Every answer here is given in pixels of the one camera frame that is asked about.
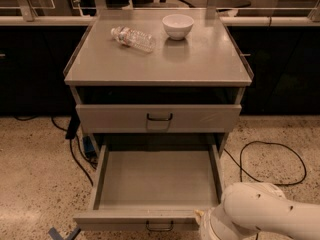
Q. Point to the grey drawer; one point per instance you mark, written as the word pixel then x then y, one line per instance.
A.
pixel 133 187
pixel 132 118

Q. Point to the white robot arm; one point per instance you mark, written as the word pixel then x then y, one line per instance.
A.
pixel 249 208

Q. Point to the grey drawer cabinet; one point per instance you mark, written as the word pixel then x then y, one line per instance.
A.
pixel 202 69

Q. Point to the grey top drawer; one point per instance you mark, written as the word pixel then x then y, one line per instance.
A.
pixel 132 118

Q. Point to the blue power box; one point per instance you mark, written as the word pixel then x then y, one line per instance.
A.
pixel 89 150

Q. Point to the clear plastic water bottle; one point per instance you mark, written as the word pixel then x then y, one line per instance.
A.
pixel 134 38

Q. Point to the white ceramic bowl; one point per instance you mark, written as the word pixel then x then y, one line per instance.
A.
pixel 177 26

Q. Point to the black top drawer handle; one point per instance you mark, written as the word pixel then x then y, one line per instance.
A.
pixel 159 119

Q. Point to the black drawer handle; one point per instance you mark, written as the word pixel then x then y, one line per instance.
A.
pixel 159 119
pixel 159 227

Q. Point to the black middle drawer handle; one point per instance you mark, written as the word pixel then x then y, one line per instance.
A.
pixel 159 227

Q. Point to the white horizontal rail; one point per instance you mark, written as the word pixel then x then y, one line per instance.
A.
pixel 229 21

